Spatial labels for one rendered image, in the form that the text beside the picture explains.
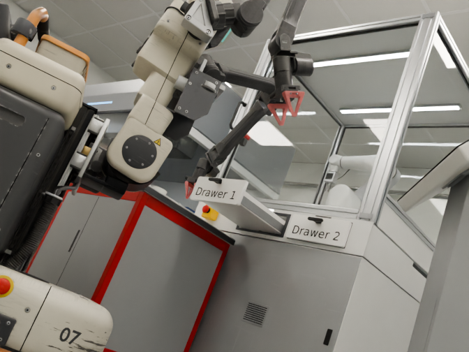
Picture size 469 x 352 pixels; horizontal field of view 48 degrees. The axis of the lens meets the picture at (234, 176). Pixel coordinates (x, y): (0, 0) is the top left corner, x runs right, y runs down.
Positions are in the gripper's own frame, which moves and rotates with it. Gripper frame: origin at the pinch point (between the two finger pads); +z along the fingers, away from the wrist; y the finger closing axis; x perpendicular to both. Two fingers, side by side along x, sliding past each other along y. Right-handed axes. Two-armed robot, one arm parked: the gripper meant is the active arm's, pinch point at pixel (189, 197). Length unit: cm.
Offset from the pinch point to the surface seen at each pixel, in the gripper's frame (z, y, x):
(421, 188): -9, -109, 37
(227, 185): -4.0, -29.1, 17.4
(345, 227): -4, -74, -5
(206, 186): -2.3, -17.4, 14.7
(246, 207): 1.7, -38.1, 12.0
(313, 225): -3, -60, -8
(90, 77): -173, 360, -195
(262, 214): 0.2, -40.5, 1.7
